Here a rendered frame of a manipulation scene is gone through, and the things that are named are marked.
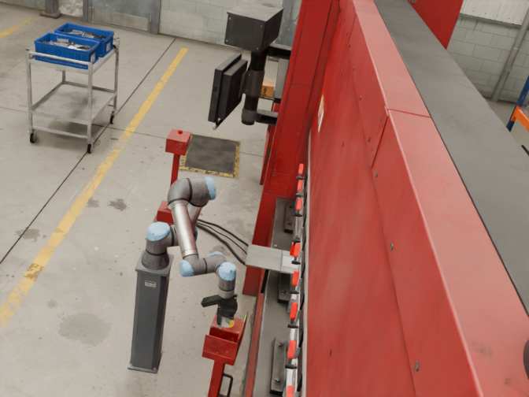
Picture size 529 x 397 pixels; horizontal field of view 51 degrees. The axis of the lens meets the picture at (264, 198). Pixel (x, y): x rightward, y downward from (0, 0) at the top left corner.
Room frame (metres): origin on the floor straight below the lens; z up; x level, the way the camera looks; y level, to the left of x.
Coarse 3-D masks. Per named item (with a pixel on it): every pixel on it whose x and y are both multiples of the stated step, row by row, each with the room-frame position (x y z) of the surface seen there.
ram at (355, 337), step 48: (336, 48) 2.79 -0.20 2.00; (336, 96) 2.27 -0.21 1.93; (336, 144) 1.89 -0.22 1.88; (336, 192) 1.60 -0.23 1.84; (336, 240) 1.36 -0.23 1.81; (384, 240) 0.90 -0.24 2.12; (336, 288) 1.17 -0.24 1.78; (384, 288) 0.80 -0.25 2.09; (336, 336) 1.01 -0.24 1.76; (384, 336) 0.72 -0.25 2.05; (336, 384) 0.88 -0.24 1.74; (384, 384) 0.64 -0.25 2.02
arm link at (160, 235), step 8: (152, 224) 2.39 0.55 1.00; (160, 224) 2.40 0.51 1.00; (152, 232) 2.33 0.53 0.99; (160, 232) 2.33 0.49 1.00; (168, 232) 2.37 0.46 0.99; (152, 240) 2.31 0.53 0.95; (160, 240) 2.32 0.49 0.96; (168, 240) 2.35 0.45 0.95; (152, 248) 2.31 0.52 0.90; (160, 248) 2.32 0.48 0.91
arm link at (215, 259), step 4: (216, 252) 2.04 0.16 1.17; (212, 256) 2.02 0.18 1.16; (216, 256) 2.01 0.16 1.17; (220, 256) 2.02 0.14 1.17; (208, 260) 1.97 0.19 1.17; (212, 260) 1.98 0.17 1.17; (216, 260) 1.99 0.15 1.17; (220, 260) 1.99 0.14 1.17; (224, 260) 2.00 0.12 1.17; (208, 264) 1.95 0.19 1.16; (212, 264) 1.96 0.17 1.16; (216, 264) 1.97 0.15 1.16; (220, 264) 1.96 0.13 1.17; (208, 268) 1.94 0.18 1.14; (212, 268) 1.95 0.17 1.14; (216, 268) 1.95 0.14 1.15; (208, 272) 1.94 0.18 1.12; (212, 272) 1.95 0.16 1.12
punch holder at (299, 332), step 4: (304, 304) 1.60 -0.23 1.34; (300, 316) 1.60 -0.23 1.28; (300, 320) 1.58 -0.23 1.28; (300, 324) 1.56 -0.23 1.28; (296, 328) 1.59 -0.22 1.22; (300, 328) 1.53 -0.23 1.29; (296, 332) 1.57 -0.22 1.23; (300, 332) 1.50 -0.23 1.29; (296, 336) 1.54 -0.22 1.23; (300, 336) 1.48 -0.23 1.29; (296, 340) 1.52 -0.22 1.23; (300, 340) 1.47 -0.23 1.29; (296, 344) 1.50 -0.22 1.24; (300, 344) 1.47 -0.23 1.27; (296, 348) 1.47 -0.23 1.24; (300, 348) 1.47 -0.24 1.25; (296, 352) 1.47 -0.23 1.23; (296, 356) 1.47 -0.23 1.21
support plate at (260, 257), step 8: (248, 248) 2.36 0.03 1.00; (256, 248) 2.37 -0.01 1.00; (264, 248) 2.39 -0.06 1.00; (272, 248) 2.40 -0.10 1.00; (248, 256) 2.29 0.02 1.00; (256, 256) 2.30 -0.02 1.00; (264, 256) 2.32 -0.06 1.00; (272, 256) 2.33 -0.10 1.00; (280, 256) 2.35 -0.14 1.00; (288, 256) 2.36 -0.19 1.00; (248, 264) 2.22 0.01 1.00; (256, 264) 2.24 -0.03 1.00; (264, 264) 2.25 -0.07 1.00; (272, 264) 2.27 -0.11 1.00; (280, 272) 2.23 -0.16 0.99; (288, 272) 2.23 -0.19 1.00
